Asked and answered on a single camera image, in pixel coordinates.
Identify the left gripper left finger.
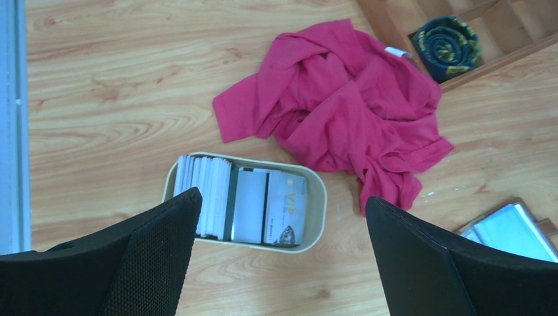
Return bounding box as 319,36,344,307
1,188,202,315

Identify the beige oval card box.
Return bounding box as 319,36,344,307
161,151,328,255

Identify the magenta cloth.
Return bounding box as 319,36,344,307
213,19,453,210

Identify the black coiled belt bottom-left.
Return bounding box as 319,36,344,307
411,16,482,83

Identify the wooden compartment tray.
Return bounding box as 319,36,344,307
358,1,557,91

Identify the aluminium frame rail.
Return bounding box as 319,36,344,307
1,0,32,255

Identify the brown leather card holder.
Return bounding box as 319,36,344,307
455,197,557,263

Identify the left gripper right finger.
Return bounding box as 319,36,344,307
365,196,557,315

